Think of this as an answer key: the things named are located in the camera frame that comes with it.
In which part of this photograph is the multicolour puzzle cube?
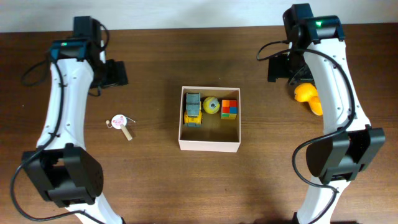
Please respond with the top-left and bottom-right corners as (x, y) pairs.
(221, 100), (238, 120)

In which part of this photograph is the orange toy dinosaur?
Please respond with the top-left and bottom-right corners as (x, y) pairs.
(294, 83), (323, 116)

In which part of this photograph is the yellow grey toy truck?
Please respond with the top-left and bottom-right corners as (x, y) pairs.
(183, 93), (203, 128)

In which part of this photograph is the yellow grey face ball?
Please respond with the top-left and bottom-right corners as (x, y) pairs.
(203, 96), (220, 114)

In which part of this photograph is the pink cardboard box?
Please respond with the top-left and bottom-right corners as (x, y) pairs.
(178, 86), (241, 152)

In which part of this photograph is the pig face rattle drum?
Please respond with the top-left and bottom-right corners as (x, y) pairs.
(105, 114), (136, 141)

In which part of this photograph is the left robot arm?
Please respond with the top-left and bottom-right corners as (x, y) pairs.
(18, 16), (128, 223)

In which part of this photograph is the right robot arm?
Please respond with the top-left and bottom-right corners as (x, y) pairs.
(266, 3), (386, 223)

